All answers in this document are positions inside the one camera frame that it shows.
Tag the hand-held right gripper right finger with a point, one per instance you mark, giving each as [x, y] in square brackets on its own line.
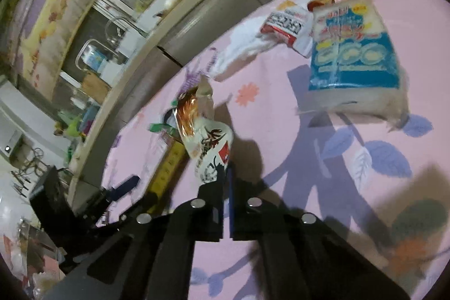
[231, 208]

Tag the small yellow box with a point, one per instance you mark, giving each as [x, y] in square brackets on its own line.
[168, 166]

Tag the blue white snack bag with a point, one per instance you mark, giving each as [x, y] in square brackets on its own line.
[351, 54]

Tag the white plastic bag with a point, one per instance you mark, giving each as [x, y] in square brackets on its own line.
[239, 50]

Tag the blue white detergent bottle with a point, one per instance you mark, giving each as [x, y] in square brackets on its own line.
[95, 58]

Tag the red white snack packet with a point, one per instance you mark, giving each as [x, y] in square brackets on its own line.
[286, 26]

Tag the square steel faucet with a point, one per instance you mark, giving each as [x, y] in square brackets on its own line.
[82, 50]

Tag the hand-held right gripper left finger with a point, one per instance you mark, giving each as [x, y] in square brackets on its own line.
[211, 215]

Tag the curved steel faucet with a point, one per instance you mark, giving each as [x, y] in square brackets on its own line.
[114, 24]

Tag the wall poster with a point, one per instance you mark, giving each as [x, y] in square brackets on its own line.
[45, 29]

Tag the green wrapper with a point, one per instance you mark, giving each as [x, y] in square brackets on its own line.
[158, 127]

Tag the wooden cutting board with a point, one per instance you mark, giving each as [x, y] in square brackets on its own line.
[95, 87]

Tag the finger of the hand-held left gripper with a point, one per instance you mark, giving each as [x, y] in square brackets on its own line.
[123, 187]
[140, 203]

